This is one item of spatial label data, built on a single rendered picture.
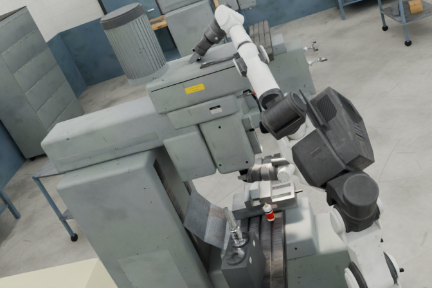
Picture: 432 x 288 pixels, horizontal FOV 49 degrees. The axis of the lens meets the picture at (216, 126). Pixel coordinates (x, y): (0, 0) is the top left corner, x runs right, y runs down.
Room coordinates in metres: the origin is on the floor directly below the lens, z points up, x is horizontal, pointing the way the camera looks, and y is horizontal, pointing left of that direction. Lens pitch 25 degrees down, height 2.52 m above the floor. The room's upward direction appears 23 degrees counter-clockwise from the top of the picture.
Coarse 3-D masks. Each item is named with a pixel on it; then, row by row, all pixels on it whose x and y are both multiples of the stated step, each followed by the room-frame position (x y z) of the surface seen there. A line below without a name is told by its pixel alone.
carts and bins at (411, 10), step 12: (408, 0) 6.05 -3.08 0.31; (420, 0) 5.87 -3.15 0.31; (384, 12) 5.97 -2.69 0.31; (396, 12) 5.70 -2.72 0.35; (408, 12) 5.63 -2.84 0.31; (420, 12) 5.47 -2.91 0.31; (384, 24) 6.10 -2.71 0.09; (48, 168) 4.15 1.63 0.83; (36, 180) 4.10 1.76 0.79; (60, 216) 4.10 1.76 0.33; (72, 216) 4.05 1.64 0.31; (72, 240) 4.08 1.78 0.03
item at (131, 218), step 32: (128, 160) 2.07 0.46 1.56; (160, 160) 2.13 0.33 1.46; (64, 192) 2.09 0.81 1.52; (96, 192) 2.04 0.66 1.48; (128, 192) 2.00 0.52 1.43; (160, 192) 1.98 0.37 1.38; (96, 224) 2.07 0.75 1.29; (128, 224) 2.03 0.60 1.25; (160, 224) 1.98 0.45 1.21; (128, 256) 2.05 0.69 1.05; (160, 256) 2.00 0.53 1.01; (192, 256) 1.97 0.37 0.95
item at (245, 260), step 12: (252, 240) 1.67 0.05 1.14; (228, 252) 1.64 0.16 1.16; (240, 252) 1.61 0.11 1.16; (252, 252) 1.63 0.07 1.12; (228, 264) 1.59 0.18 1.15; (240, 264) 1.56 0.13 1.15; (252, 264) 1.59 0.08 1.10; (264, 264) 1.69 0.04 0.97; (228, 276) 1.57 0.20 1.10; (240, 276) 1.55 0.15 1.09; (252, 276) 1.54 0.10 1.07
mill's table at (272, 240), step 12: (276, 156) 2.56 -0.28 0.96; (264, 216) 2.04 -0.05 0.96; (276, 216) 2.00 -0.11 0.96; (240, 228) 2.02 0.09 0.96; (252, 228) 1.99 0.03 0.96; (264, 228) 1.95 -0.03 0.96; (276, 228) 1.91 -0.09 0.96; (264, 240) 1.86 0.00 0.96; (276, 240) 1.83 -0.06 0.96; (264, 252) 1.78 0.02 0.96; (276, 252) 1.75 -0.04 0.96; (276, 264) 1.68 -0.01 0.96; (264, 276) 1.63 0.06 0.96; (276, 276) 1.61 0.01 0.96
